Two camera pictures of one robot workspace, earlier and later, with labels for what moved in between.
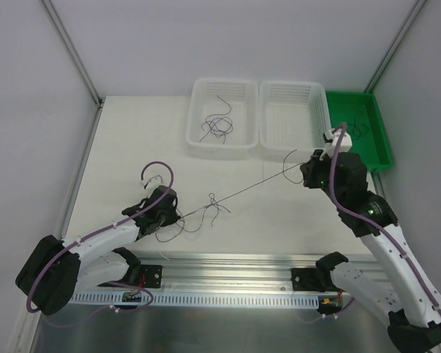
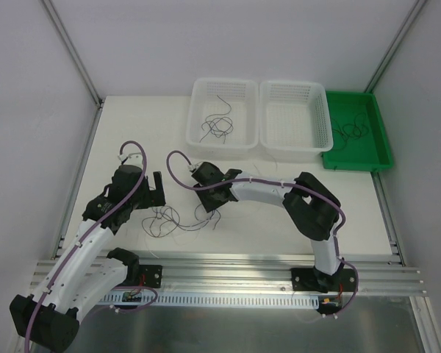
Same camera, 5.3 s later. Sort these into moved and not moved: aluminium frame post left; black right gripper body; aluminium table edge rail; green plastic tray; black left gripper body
Moved: black left gripper body; black right gripper body
Not moved: green plastic tray; aluminium frame post left; aluminium table edge rail
